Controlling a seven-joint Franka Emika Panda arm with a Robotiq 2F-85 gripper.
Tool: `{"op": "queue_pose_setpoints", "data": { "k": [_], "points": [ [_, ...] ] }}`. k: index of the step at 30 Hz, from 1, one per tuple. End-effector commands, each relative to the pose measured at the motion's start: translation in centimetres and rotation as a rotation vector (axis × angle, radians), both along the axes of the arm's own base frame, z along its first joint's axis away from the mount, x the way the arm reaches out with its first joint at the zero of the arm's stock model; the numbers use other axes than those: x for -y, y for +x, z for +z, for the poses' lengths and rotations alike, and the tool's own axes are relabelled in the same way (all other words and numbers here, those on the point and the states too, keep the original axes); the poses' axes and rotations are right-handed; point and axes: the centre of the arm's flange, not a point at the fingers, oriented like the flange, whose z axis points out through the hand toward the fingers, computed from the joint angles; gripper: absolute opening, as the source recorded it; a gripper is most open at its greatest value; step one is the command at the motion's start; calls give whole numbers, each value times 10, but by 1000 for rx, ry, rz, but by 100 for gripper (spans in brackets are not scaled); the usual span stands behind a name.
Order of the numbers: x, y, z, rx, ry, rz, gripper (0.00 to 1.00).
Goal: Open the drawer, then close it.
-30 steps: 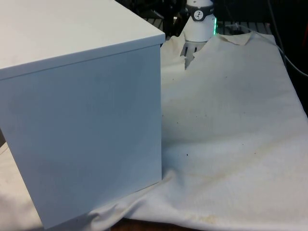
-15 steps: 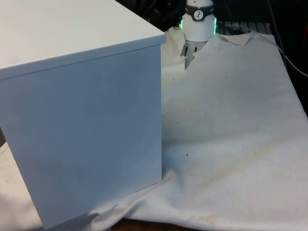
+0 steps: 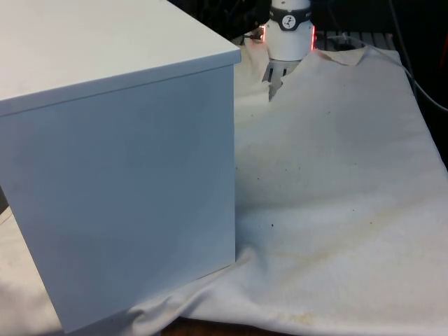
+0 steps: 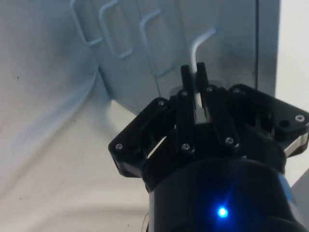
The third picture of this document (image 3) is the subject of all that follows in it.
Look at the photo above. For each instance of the white chest of drawers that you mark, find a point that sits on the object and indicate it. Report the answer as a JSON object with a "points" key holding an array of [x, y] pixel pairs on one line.
{"points": [[115, 157]]}

